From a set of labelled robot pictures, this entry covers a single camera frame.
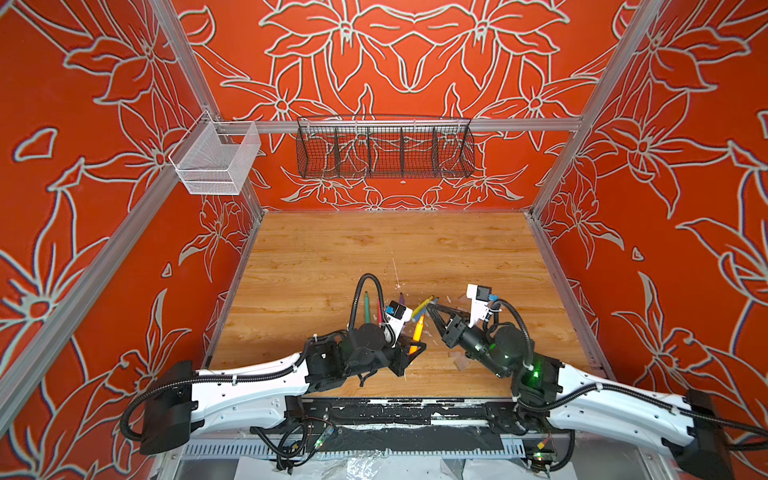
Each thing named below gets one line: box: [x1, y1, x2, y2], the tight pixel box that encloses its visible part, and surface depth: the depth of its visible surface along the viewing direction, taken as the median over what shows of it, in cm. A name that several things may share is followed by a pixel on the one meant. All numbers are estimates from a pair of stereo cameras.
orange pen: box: [409, 314, 425, 355], surface depth 68 cm
